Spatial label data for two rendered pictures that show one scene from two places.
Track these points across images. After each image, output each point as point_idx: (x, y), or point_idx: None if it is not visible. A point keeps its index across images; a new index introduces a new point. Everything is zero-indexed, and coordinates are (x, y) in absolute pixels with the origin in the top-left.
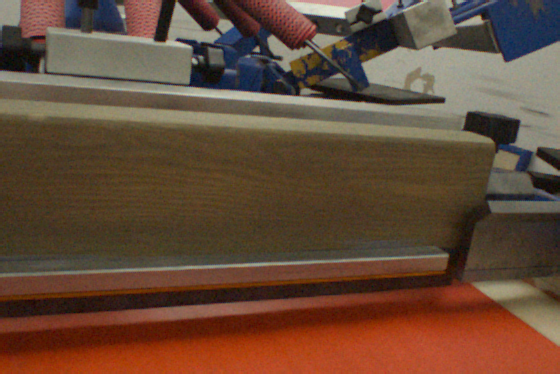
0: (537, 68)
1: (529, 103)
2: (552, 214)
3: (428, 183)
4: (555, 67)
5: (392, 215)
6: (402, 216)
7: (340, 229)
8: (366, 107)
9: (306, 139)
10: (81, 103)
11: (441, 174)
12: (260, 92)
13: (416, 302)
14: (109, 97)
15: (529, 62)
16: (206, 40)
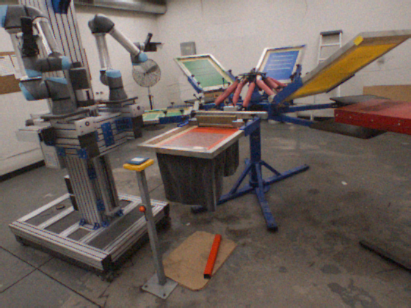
0: None
1: None
2: (238, 122)
3: (230, 119)
4: None
5: (227, 122)
6: (228, 122)
7: (224, 122)
8: (252, 112)
9: (220, 116)
10: (223, 114)
11: (230, 119)
12: (271, 108)
13: (233, 129)
14: (225, 113)
15: None
16: (378, 74)
